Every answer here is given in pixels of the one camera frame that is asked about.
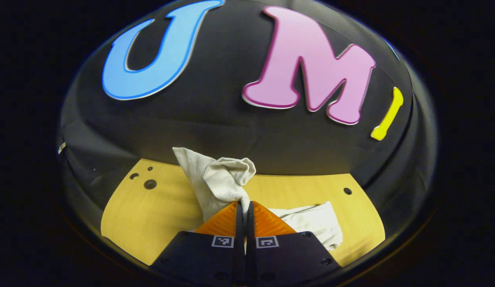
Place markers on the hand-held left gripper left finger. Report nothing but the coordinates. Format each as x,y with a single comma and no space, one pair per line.
239,247

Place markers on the white backdrop clip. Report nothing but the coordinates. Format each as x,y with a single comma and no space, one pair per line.
62,148

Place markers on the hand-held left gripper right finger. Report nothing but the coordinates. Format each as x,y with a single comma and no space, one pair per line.
250,247

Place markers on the white jeans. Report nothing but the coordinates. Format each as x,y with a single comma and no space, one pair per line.
219,179

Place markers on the black backdrop cloth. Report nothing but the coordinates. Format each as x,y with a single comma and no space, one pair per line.
215,131

